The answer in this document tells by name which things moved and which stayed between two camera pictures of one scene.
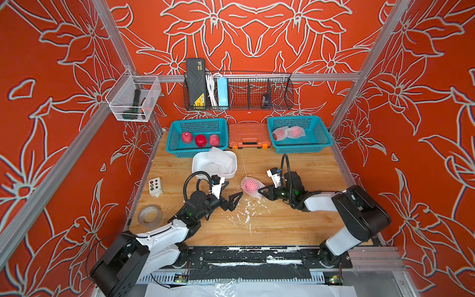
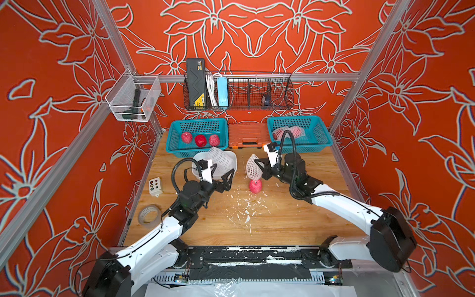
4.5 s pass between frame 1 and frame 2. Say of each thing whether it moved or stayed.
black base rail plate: stayed
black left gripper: moved
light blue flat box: stayed
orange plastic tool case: stayed
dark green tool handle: stayed
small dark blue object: stayed
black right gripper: moved
